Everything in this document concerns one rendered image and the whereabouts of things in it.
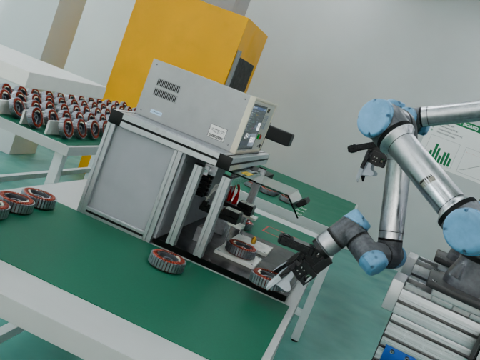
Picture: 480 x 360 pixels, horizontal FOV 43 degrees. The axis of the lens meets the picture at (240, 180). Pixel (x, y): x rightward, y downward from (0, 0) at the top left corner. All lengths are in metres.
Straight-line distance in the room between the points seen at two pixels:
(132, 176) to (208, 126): 0.31
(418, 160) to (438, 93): 5.75
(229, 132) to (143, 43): 4.04
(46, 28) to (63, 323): 4.77
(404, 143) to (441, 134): 5.70
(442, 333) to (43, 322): 1.05
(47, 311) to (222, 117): 1.00
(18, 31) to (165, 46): 1.32
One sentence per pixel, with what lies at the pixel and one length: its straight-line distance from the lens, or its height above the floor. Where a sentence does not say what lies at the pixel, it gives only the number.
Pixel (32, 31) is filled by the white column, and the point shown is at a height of 1.13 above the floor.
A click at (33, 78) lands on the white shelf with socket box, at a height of 1.19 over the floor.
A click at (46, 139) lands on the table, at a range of 3.28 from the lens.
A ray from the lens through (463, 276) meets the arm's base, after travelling 1.79.
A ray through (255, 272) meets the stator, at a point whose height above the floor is 0.83.
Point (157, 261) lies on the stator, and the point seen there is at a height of 0.77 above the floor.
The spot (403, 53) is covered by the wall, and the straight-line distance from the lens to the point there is 7.51.
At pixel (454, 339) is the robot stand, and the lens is 1.82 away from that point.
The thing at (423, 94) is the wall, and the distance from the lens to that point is 7.48.
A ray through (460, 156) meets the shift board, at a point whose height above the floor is 1.51.
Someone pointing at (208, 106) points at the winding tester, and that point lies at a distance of 2.12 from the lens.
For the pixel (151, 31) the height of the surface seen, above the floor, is 1.52.
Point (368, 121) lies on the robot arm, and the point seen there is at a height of 1.37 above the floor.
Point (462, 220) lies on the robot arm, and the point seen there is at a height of 1.22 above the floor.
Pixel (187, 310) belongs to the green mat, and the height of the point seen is 0.75.
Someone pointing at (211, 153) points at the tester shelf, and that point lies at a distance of 1.97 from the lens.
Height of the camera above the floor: 1.33
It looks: 8 degrees down
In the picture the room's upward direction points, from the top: 21 degrees clockwise
